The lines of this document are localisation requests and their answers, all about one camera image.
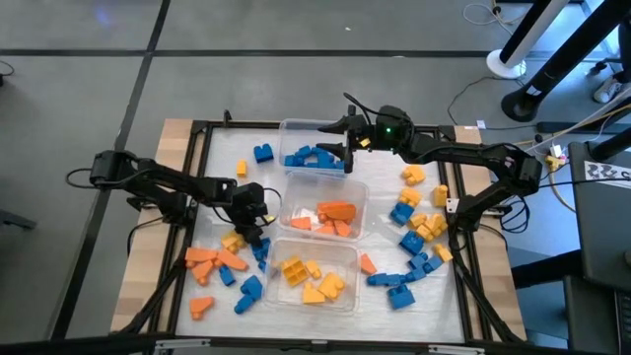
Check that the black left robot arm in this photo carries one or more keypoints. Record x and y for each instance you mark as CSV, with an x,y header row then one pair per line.
x,y
162,182

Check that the black power strip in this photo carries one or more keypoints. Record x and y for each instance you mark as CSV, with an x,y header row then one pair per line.
x,y
581,126

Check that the black rig crossbar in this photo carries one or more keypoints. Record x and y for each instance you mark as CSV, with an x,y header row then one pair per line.
x,y
74,345

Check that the person's shoe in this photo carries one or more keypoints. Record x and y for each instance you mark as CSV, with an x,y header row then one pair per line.
x,y
609,90

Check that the silver bracket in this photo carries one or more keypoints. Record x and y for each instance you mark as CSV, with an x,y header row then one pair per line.
x,y
182,343
456,350

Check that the white pole with round base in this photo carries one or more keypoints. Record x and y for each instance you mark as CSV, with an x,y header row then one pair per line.
x,y
532,27

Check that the orange wedge block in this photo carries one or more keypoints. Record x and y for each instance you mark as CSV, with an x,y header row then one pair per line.
x,y
367,264
231,260

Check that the black pole with round base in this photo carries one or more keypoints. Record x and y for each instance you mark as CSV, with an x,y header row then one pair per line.
x,y
567,54

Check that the large orange toy block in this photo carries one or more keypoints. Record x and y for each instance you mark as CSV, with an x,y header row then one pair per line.
x,y
336,211

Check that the black stand foot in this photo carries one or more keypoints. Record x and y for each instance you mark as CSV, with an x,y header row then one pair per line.
x,y
17,221

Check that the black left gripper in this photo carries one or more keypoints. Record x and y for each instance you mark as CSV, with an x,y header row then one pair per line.
x,y
251,217

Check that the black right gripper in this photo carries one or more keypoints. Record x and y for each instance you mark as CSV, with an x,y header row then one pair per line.
x,y
365,130

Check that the small blue toy block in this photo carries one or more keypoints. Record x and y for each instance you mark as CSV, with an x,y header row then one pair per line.
x,y
262,266

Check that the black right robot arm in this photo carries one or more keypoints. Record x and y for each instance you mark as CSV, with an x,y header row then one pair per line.
x,y
473,153

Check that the white printed label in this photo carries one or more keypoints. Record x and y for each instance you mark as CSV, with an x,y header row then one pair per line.
x,y
606,171

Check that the white and yellow plugs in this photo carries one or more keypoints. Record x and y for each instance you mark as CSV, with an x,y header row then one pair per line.
x,y
555,157

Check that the small yellow toy block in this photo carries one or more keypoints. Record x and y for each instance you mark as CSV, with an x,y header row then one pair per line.
x,y
313,269
241,167

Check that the yellow hollow square block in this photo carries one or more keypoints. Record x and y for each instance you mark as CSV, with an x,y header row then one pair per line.
x,y
295,271

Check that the long blue toy block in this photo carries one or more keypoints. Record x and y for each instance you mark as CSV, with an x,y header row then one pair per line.
x,y
387,279

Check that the black desk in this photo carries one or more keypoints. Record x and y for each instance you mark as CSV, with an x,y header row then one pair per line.
x,y
601,222

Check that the orange hollow toy block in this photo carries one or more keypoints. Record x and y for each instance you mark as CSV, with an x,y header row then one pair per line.
x,y
200,255

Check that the black aluminium table frame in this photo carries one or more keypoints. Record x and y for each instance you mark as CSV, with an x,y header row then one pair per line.
x,y
236,123

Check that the clear plastic bin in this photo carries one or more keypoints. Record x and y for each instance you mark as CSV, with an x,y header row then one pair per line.
x,y
296,190
345,259
296,130

